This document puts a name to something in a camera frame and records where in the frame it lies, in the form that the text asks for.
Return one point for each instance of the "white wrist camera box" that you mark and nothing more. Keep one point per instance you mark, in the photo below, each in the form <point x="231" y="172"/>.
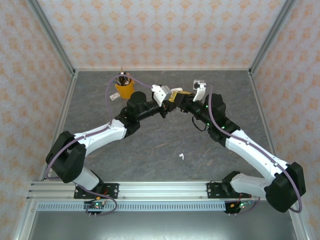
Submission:
<point x="200" y="90"/>
<point x="161" y="93"/>

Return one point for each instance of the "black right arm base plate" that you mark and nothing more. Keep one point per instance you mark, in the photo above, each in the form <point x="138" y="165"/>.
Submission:
<point x="212" y="191"/>

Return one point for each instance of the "small green-lit circuit board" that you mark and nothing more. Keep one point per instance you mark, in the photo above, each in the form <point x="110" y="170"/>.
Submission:
<point x="240" y="205"/>
<point x="96" y="205"/>

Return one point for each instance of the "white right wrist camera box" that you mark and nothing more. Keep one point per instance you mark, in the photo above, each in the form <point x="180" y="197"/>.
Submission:
<point x="200" y="90"/>

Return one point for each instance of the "orange pen holder cup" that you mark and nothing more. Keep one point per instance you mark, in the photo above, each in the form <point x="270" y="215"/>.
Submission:
<point x="125" y="91"/>

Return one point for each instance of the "grey metal shelf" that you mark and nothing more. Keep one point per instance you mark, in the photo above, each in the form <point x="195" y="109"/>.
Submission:
<point x="160" y="227"/>

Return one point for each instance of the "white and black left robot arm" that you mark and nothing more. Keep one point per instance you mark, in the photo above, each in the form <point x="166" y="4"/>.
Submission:
<point x="67" y="160"/>

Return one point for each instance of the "aluminium table edge rail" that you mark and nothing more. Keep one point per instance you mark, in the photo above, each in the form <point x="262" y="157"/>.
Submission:
<point x="258" y="95"/>
<point x="68" y="95"/>
<point x="162" y="69"/>

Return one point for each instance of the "wooden pencil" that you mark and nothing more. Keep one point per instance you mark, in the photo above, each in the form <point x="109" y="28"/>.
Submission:
<point x="121" y="68"/>

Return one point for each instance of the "small white printed card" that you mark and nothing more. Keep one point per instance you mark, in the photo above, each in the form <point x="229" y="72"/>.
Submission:
<point x="114" y="96"/>

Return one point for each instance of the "flat wooden ruler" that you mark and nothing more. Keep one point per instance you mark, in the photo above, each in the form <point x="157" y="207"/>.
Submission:
<point x="128" y="81"/>

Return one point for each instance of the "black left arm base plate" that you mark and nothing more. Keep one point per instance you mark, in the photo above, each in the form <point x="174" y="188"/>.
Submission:
<point x="112" y="191"/>

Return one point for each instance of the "aluminium mounting rail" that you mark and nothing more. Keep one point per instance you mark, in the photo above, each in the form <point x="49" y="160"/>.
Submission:
<point x="162" y="191"/>

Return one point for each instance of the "black marker pen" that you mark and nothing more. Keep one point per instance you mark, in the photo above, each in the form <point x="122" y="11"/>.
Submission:
<point x="122" y="81"/>

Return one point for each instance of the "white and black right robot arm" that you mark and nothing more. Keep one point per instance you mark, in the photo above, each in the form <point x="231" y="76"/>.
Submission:
<point x="257" y="152"/>

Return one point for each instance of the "aluminium frame post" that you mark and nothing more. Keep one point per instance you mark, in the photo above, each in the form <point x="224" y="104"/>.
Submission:
<point x="52" y="35"/>
<point x="273" y="35"/>
<point x="23" y="225"/>
<point x="298" y="225"/>

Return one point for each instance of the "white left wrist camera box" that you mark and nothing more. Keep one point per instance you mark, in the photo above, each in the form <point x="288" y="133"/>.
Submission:
<point x="161" y="93"/>

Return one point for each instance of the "blue pen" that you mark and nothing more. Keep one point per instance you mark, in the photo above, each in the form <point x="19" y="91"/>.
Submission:
<point x="116" y="81"/>

